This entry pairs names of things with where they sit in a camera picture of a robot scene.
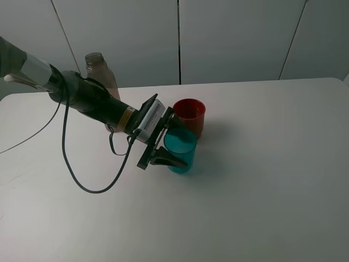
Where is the teal translucent plastic cup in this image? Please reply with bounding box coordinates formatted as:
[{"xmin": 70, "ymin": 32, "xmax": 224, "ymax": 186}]
[{"xmin": 164, "ymin": 128, "xmax": 197, "ymax": 174}]

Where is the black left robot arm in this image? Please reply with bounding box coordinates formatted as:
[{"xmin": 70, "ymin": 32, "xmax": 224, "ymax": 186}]
[{"xmin": 1, "ymin": 38, "xmax": 188, "ymax": 169}]

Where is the red plastic cup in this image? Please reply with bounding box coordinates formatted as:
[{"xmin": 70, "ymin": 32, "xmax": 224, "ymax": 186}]
[{"xmin": 173, "ymin": 98, "xmax": 206, "ymax": 139}]

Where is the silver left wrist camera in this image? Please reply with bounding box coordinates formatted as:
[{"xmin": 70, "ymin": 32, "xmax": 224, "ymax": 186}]
[{"xmin": 136, "ymin": 99, "xmax": 165, "ymax": 143}]

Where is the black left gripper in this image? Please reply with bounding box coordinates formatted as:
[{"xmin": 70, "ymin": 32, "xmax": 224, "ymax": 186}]
[{"xmin": 128, "ymin": 94, "xmax": 188, "ymax": 170}]

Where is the smoky translucent plastic bottle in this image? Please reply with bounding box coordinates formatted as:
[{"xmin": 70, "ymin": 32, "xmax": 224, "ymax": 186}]
[{"xmin": 85, "ymin": 52, "xmax": 122, "ymax": 133}]

